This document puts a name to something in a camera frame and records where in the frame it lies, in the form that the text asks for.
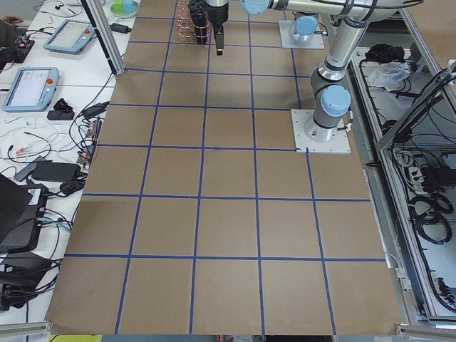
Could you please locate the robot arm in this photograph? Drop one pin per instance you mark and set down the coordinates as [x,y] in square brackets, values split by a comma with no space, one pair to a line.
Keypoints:
[304,26]
[332,99]

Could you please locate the teach pendant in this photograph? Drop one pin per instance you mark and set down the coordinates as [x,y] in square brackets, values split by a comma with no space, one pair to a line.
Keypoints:
[70,37]
[31,90]

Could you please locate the black power brick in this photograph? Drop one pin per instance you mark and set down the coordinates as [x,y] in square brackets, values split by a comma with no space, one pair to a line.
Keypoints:
[55,171]

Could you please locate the green bowl with blue cube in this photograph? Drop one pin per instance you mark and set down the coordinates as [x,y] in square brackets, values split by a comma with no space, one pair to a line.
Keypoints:
[124,9]

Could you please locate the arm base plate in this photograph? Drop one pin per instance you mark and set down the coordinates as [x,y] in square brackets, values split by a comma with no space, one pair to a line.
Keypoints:
[315,43]
[311,138]

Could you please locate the dark wine bottle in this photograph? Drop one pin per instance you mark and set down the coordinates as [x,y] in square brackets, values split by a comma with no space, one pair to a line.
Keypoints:
[198,15]

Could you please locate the white crumpled cloth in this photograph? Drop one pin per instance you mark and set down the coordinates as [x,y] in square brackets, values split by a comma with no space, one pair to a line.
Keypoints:
[389,76]

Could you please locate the teach pendant near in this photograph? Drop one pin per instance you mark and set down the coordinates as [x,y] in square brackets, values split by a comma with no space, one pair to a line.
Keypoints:
[31,90]

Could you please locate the copper wire wine basket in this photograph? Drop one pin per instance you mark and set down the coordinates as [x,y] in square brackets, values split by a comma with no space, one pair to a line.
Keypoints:
[185,24]

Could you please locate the teach pendant far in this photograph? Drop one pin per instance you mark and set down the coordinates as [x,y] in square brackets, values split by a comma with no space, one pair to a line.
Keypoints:
[70,37]

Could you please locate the aluminium frame post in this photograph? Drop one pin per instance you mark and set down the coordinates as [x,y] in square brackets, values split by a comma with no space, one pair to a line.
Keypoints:
[98,20]

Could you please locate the black laptop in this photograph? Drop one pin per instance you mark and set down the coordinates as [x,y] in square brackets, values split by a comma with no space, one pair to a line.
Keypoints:
[22,207]

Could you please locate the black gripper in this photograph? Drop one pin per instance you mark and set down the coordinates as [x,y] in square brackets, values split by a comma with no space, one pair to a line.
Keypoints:
[216,16]

